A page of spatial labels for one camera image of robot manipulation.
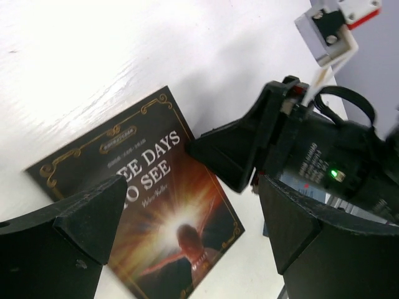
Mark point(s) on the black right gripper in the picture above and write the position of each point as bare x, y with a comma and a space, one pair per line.
341, 157

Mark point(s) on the Three Days to See book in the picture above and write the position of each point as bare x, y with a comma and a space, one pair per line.
177, 221

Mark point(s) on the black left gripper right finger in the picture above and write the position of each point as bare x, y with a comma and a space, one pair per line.
323, 252

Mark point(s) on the Nineteen Eighty-Four blue book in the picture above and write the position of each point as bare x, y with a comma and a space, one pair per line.
303, 187

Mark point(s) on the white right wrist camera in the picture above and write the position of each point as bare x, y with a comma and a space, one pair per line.
326, 28

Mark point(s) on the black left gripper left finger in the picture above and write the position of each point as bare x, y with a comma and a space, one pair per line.
59, 251

